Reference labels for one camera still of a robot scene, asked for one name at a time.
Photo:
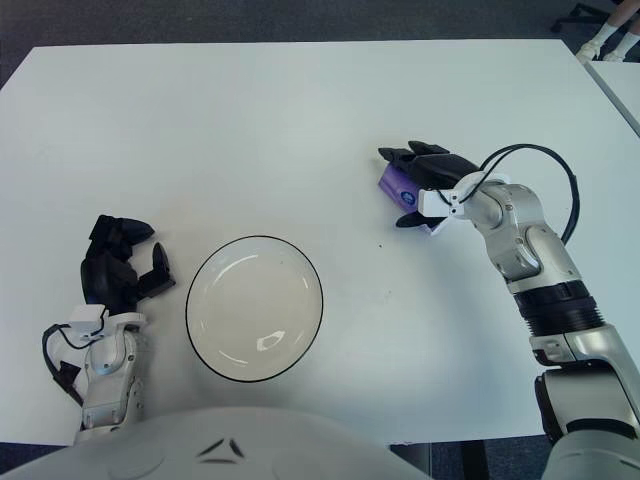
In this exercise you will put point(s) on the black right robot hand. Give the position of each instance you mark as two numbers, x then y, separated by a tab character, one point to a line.
440	167

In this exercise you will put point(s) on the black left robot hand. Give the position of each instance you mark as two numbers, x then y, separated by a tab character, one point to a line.
105	280

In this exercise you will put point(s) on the purple tissue paper pack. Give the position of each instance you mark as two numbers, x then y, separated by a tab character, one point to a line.
395	182

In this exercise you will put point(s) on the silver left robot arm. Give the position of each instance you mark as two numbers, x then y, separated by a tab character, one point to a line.
112	380

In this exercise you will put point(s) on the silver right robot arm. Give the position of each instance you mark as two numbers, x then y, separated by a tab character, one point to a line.
530	240

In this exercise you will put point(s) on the white plate black rim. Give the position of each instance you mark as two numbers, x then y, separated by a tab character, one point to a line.
255	305

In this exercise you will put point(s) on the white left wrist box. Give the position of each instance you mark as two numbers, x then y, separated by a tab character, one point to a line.
85	315

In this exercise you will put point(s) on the white side table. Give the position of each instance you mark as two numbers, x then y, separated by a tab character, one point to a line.
622	85

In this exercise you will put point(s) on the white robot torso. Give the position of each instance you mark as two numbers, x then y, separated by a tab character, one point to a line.
225	450

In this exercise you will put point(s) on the black office chair base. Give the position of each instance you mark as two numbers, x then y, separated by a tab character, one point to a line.
582	10

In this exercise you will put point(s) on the person leg white sock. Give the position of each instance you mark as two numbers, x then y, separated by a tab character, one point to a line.
627	45
606	32

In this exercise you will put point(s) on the black table leg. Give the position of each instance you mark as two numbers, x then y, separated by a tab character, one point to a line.
475	462

